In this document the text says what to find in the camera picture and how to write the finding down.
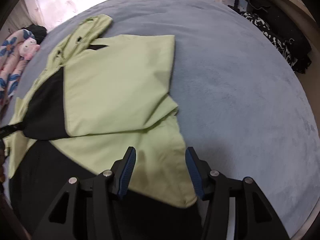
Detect green and black hoodie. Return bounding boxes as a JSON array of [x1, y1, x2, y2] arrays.
[[5, 15, 196, 208]]

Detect black clothes by headboard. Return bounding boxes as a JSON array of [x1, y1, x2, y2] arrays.
[[25, 24, 48, 44]]

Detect black white patterned clothes pile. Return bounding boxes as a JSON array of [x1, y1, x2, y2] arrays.
[[240, 11, 312, 74]]

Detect floral pink quilt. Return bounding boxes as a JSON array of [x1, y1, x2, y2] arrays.
[[1, 29, 34, 108]]

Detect grey-blue bed blanket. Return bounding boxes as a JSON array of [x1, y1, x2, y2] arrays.
[[5, 0, 319, 239]]

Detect pink cat plush toy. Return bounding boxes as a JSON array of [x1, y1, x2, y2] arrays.
[[19, 37, 41, 61]]

